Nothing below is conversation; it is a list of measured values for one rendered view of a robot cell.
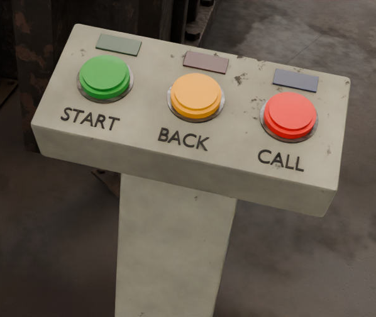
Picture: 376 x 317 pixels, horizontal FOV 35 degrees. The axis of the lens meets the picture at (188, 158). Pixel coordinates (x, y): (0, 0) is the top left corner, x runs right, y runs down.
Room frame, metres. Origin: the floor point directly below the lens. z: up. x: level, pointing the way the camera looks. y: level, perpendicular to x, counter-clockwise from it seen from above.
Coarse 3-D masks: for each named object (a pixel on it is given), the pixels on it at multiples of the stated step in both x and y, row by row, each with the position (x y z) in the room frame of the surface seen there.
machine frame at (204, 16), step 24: (0, 0) 1.26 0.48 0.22; (72, 0) 1.24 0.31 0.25; (96, 0) 1.24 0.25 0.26; (120, 0) 1.23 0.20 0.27; (168, 0) 1.28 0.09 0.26; (192, 0) 1.55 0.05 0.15; (216, 0) 1.74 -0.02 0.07; (0, 24) 1.26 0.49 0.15; (72, 24) 1.24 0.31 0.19; (96, 24) 1.23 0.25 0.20; (168, 24) 1.31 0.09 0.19; (192, 24) 1.56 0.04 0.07; (0, 48) 1.26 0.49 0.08; (0, 72) 1.27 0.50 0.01
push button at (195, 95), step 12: (180, 84) 0.40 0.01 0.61; (192, 84) 0.40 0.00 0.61; (204, 84) 0.40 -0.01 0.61; (216, 84) 0.41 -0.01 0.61; (180, 96) 0.39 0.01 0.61; (192, 96) 0.39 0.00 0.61; (204, 96) 0.39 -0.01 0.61; (216, 96) 0.39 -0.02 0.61; (180, 108) 0.38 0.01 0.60; (192, 108) 0.38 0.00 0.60; (204, 108) 0.38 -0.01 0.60; (216, 108) 0.39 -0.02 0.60
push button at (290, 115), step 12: (276, 96) 0.40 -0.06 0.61; (288, 96) 0.40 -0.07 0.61; (300, 96) 0.40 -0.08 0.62; (276, 108) 0.39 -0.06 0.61; (288, 108) 0.39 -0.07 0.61; (300, 108) 0.39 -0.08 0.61; (312, 108) 0.39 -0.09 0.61; (276, 120) 0.38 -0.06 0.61; (288, 120) 0.38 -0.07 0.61; (300, 120) 0.38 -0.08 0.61; (312, 120) 0.38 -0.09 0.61; (276, 132) 0.37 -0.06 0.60; (288, 132) 0.37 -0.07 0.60; (300, 132) 0.37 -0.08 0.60
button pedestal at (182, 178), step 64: (64, 64) 0.42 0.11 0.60; (128, 64) 0.43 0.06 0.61; (256, 64) 0.44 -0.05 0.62; (64, 128) 0.36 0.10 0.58; (128, 128) 0.37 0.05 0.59; (192, 128) 0.37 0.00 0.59; (256, 128) 0.38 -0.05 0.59; (320, 128) 0.38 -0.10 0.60; (128, 192) 0.37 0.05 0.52; (192, 192) 0.36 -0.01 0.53; (256, 192) 0.35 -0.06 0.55; (320, 192) 0.34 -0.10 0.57; (128, 256) 0.37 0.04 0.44; (192, 256) 0.36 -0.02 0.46
